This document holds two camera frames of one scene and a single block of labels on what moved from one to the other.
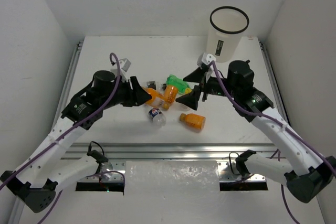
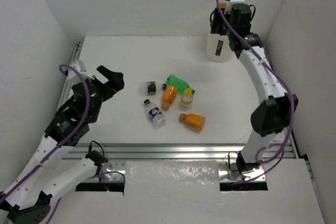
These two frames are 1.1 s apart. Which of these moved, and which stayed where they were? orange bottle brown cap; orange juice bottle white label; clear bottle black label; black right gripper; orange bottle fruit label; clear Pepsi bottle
Moved: black right gripper; orange juice bottle white label
Stayed: orange bottle fruit label; clear Pepsi bottle; clear bottle black label; orange bottle brown cap
